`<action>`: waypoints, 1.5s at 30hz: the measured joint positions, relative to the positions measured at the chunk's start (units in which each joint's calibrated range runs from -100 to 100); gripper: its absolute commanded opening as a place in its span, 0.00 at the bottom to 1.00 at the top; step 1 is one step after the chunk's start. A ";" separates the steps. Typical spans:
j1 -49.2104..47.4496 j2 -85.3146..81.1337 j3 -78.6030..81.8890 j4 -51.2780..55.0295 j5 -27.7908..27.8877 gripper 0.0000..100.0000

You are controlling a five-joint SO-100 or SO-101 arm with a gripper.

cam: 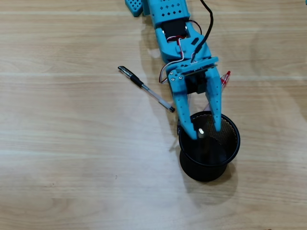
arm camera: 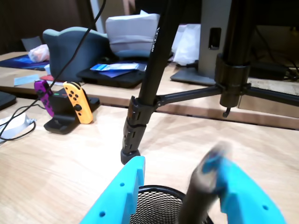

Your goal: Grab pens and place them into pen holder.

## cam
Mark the teal gripper black servo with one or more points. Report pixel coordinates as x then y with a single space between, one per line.
178 84

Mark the black retractable pen black grip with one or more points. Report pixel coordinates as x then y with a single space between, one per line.
201 131

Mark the red retractable pen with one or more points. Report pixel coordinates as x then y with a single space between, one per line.
225 80

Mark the black pen grey grip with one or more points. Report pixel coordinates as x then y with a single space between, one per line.
179 130

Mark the clear capped pen black grip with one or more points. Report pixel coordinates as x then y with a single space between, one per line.
136 80

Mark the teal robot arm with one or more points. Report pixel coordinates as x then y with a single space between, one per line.
168 9

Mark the black mesh pen holder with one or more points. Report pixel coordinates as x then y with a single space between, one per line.
204 172

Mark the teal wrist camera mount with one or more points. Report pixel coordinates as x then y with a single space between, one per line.
199 65

